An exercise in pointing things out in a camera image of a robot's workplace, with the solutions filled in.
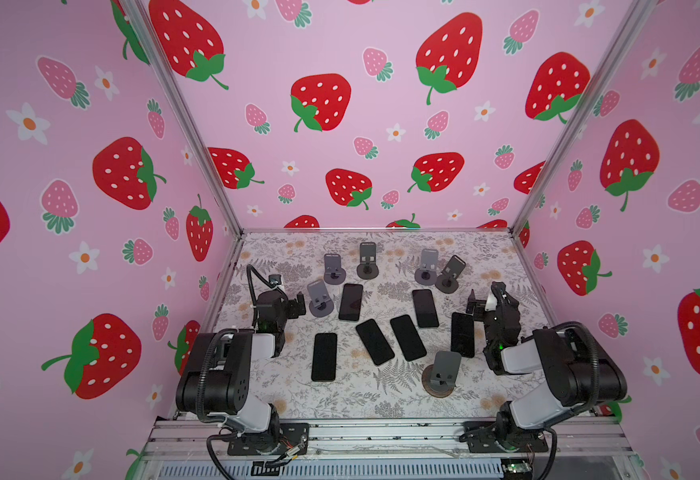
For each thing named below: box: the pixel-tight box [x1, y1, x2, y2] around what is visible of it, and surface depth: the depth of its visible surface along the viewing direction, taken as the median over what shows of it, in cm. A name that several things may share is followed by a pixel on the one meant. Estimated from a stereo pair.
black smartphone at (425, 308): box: [412, 289, 439, 328], surface depth 100 cm
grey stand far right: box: [435, 254, 466, 294], surface depth 103 cm
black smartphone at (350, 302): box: [338, 283, 363, 321], surface depth 103 cm
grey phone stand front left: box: [307, 279, 334, 318], surface depth 96 cm
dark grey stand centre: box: [356, 242, 379, 280], surface depth 106 cm
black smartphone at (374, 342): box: [356, 319, 395, 365], surface depth 93 cm
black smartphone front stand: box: [390, 314, 427, 361], surface depth 94 cm
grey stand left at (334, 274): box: [324, 253, 347, 285], surface depth 105 cm
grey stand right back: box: [414, 248, 439, 286], surface depth 109 cm
